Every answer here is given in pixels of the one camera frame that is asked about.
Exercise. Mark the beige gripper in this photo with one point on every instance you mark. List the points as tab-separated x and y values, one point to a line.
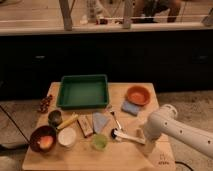
148	147

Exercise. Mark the green plastic tray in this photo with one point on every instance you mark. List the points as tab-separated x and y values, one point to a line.
83	92

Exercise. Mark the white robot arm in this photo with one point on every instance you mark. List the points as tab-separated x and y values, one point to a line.
163	121

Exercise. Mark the blue sponge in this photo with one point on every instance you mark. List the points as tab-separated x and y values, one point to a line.
130	108

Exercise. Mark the green plastic cup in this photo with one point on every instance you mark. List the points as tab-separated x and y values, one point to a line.
99	141

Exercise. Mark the orange bowl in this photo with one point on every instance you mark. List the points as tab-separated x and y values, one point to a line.
138	95

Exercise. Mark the metal fork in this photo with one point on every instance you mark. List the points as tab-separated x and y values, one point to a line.
112	112

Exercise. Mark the light blue cloth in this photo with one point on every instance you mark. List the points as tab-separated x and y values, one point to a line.
99	122

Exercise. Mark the brown wooden block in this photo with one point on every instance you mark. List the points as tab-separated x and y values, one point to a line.
85	126

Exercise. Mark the white round lid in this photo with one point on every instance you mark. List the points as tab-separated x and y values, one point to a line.
67	137

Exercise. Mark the dark metal cup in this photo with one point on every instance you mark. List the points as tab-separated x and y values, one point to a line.
55	118

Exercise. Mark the orange peach toy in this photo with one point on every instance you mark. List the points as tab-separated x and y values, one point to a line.
46	142

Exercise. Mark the dark brown bowl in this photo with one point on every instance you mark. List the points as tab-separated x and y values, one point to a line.
37	134

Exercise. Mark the red grape bunch toy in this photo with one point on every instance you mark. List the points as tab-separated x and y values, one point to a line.
44	104

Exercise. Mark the person in background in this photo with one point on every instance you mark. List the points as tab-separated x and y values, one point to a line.
145	10

